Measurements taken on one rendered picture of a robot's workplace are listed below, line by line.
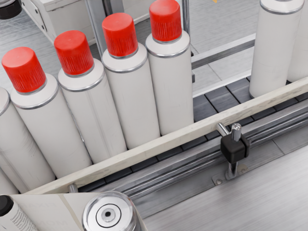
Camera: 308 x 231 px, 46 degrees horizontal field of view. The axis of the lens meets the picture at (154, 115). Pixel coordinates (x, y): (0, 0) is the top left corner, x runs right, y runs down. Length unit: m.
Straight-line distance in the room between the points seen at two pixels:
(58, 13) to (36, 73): 0.37
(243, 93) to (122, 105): 0.22
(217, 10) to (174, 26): 0.46
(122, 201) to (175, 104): 0.22
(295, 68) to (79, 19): 0.42
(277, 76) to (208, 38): 0.27
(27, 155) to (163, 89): 0.18
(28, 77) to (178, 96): 0.18
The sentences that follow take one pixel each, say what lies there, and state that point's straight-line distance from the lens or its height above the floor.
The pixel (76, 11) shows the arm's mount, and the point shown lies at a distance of 0.75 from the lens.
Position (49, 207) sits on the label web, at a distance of 0.31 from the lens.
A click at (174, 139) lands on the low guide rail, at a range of 0.48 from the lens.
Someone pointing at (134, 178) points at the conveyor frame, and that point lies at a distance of 0.50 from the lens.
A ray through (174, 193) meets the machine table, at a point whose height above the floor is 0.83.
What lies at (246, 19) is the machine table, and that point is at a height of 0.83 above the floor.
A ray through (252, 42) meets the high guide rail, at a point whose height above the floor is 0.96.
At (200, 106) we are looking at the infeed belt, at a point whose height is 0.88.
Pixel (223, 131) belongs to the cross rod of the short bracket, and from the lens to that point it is 0.49.
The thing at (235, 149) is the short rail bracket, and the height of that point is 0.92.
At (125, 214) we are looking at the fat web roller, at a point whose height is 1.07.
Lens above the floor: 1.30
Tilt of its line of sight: 48 degrees down
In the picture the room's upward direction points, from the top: 9 degrees counter-clockwise
